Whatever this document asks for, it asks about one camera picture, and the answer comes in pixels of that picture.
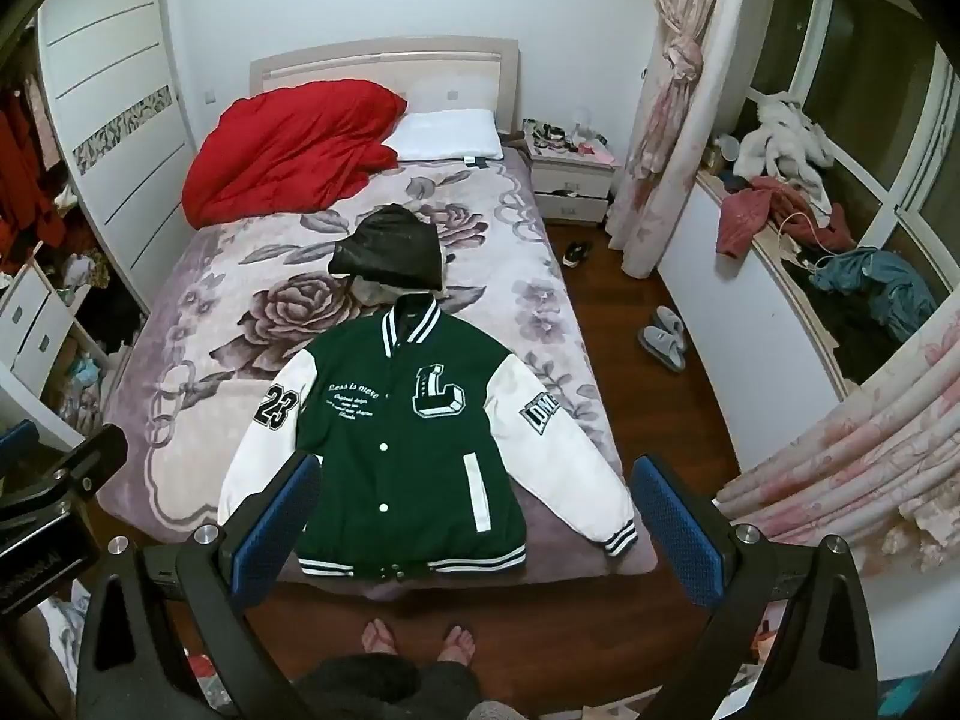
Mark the white fluffy garment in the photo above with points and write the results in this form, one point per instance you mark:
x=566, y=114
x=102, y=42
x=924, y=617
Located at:
x=787, y=142

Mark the clear glass jar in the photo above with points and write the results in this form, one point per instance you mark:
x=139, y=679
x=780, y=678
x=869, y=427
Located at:
x=583, y=126

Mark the white sliding wardrobe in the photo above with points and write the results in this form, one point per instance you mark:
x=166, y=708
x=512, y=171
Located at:
x=112, y=90

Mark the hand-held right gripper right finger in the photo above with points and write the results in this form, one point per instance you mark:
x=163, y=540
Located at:
x=675, y=529

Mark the white pillow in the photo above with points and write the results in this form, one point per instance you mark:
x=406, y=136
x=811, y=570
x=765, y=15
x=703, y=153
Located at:
x=446, y=133

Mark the tied pink floral curtain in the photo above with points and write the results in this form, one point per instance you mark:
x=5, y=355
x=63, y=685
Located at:
x=675, y=90

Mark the person's left foot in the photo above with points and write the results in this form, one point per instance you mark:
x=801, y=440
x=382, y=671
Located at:
x=379, y=637

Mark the red quilt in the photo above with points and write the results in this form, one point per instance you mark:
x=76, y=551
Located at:
x=277, y=150

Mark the green and white varsity jacket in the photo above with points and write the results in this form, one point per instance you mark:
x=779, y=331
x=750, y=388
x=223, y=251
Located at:
x=390, y=420

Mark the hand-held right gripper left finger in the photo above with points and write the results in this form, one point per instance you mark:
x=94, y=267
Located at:
x=274, y=529

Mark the white window frame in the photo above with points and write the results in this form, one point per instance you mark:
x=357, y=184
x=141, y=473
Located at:
x=907, y=187

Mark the pink red garment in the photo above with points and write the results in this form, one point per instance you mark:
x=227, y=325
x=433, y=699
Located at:
x=746, y=214

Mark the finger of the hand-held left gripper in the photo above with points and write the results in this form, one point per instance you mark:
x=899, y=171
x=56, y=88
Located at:
x=15, y=439
x=79, y=465

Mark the teal garment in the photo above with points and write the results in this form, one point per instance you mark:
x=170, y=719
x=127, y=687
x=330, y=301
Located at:
x=877, y=285

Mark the person's right foot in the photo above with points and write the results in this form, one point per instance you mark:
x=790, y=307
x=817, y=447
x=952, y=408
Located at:
x=457, y=645

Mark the hanging red clothes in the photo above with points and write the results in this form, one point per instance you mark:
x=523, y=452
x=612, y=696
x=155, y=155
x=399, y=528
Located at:
x=22, y=165

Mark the white bay window ledge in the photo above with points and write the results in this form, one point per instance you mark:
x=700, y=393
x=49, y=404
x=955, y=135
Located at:
x=720, y=315

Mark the black shoes pair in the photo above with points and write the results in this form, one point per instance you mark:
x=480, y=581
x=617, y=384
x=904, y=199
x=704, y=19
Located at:
x=576, y=255

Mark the person's foot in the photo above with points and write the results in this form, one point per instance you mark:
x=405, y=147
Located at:
x=457, y=645
x=379, y=637

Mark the beige bed headboard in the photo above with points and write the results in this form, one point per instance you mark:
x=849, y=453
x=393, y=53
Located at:
x=375, y=64

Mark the white drawer unit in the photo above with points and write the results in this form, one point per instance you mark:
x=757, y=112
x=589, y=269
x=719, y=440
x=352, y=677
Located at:
x=30, y=330

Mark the loose pink floral curtain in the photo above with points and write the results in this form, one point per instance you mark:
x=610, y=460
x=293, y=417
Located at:
x=862, y=450

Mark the grey slipper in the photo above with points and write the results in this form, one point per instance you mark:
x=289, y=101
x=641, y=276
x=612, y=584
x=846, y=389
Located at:
x=667, y=321
x=661, y=351

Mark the purple floral blanket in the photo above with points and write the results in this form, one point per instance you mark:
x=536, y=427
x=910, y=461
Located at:
x=247, y=330

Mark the person's dark trousers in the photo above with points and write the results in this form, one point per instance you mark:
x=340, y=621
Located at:
x=390, y=690

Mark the white nightstand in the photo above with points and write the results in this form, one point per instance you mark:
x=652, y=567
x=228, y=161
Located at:
x=570, y=187

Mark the patterned small box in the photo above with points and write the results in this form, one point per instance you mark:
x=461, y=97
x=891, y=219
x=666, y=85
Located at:
x=546, y=132

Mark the black hooded garment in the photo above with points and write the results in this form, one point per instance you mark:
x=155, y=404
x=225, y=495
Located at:
x=390, y=247

